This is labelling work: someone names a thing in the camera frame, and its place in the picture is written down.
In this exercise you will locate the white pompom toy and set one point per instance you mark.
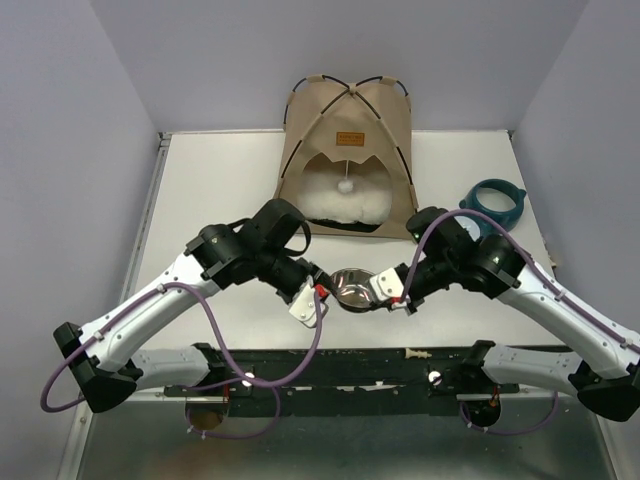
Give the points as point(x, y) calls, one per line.
point(345, 185)

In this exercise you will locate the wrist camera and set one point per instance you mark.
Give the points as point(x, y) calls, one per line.
point(387, 286)
point(308, 306)

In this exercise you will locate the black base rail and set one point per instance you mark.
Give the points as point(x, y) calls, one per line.
point(354, 382)

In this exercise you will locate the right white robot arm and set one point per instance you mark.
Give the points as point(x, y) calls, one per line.
point(600, 367)

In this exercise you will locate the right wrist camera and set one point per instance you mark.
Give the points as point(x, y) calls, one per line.
point(387, 286)

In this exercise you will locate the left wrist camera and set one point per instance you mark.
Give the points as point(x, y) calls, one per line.
point(308, 306)

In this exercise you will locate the steel pet bowl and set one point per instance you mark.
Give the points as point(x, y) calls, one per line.
point(353, 292)

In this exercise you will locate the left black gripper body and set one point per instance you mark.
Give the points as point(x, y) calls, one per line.
point(291, 274)

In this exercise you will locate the black tent pole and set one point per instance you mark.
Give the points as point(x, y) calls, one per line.
point(375, 110)
point(320, 115)

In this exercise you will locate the white fluffy cushion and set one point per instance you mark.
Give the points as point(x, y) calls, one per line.
point(369, 203)

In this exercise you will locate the teal double pet bowl stand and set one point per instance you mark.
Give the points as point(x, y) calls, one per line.
point(498, 199)

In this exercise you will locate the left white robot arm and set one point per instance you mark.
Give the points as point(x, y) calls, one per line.
point(105, 356)

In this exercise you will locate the white chess piece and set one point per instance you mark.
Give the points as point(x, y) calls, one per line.
point(417, 354)

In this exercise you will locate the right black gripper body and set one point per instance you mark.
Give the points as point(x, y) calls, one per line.
point(428, 275)

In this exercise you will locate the beige black pet tent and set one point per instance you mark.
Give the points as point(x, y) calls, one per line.
point(351, 121)

